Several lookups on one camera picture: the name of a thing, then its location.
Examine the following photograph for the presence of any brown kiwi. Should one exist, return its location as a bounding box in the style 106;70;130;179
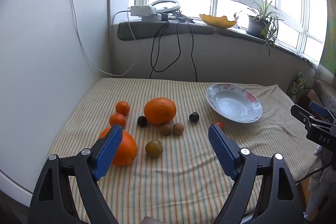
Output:
172;123;185;136
160;123;172;136

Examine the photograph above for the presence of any large orange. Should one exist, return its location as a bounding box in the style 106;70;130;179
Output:
144;97;177;125
99;126;138;166

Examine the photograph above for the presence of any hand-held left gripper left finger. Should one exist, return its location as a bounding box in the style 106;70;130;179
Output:
28;124;124;224

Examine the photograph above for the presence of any black clamp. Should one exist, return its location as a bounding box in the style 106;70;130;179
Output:
172;11;196;24

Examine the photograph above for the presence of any small tangerine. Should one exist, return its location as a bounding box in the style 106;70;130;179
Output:
109;113;127;128
115;101;131;117

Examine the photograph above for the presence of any yellow wavy dish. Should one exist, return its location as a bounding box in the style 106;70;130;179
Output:
199;13;237;29

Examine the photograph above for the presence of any green yellow wall hanging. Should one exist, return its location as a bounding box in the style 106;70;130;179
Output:
319;0;336;71

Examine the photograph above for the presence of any small green plum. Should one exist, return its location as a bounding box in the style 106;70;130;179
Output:
145;139;163;158

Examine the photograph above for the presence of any looped black cable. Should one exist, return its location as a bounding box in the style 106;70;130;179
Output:
150;20;181;79

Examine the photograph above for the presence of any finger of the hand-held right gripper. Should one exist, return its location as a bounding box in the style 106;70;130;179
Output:
290;104;336;132
309;101;336;122

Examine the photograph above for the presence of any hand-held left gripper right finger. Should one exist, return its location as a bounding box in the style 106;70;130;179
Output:
208;124;306;224

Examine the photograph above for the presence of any floral white bowl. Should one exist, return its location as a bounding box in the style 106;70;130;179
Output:
206;83;263;123

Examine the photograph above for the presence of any white electronic device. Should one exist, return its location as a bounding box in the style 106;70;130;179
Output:
130;5;168;22

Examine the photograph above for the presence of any pale crumpled cloth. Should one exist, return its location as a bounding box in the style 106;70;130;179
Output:
306;145;336;219

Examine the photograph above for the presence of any striped table cloth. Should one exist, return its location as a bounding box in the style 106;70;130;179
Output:
47;78;319;224

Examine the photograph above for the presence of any green snack packet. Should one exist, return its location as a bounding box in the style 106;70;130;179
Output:
289;72;309;97

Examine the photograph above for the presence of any potted spider plant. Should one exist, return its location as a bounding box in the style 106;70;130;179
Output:
245;0;285;58

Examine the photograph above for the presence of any white refrigerator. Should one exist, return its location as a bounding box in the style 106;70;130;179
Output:
0;0;113;207

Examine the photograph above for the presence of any white ring light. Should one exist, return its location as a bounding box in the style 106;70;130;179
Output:
149;0;180;16

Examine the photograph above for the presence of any straight black cable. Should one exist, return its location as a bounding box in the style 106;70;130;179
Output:
188;21;198;82

